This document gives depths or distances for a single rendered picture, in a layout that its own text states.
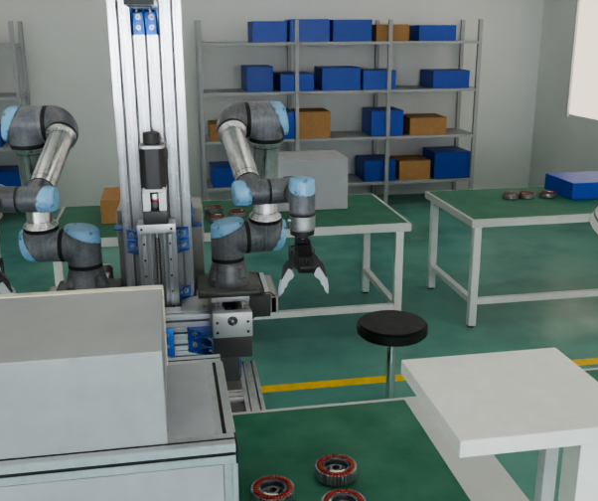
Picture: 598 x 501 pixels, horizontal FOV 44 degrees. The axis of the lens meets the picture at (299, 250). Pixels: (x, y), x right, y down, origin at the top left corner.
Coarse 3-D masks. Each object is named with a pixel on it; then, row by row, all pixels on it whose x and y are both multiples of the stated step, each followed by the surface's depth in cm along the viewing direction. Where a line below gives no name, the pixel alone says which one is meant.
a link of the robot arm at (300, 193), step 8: (296, 176) 216; (304, 176) 216; (296, 184) 211; (304, 184) 211; (312, 184) 213; (288, 192) 216; (296, 192) 212; (304, 192) 212; (312, 192) 213; (288, 200) 217; (296, 200) 213; (304, 200) 212; (312, 200) 214; (296, 208) 213; (304, 208) 213; (312, 208) 214; (296, 216) 214; (304, 216) 214; (312, 216) 215
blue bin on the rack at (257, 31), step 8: (248, 24) 790; (256, 24) 762; (264, 24) 764; (272, 24) 765; (280, 24) 767; (248, 32) 794; (256, 32) 765; (264, 32) 766; (272, 32) 767; (280, 32) 769; (248, 40) 797; (256, 40) 767; (264, 40) 768; (272, 40) 770; (280, 40) 771
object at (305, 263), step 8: (296, 240) 217; (304, 240) 217; (296, 248) 215; (304, 248) 215; (296, 256) 214; (304, 256) 213; (312, 256) 213; (304, 264) 210; (312, 264) 211; (304, 272) 211; (312, 272) 212
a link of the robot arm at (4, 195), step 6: (0, 186) 215; (12, 186) 213; (0, 192) 210; (6, 192) 210; (12, 192) 210; (0, 198) 210; (6, 198) 210; (12, 198) 210; (0, 204) 210; (6, 204) 210; (12, 204) 210; (0, 210) 211; (6, 210) 211; (12, 210) 211
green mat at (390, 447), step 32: (256, 416) 234; (288, 416) 234; (320, 416) 234; (352, 416) 234; (384, 416) 234; (256, 448) 216; (288, 448) 216; (320, 448) 216; (352, 448) 216; (384, 448) 215; (416, 448) 215; (384, 480) 200; (416, 480) 200; (448, 480) 200
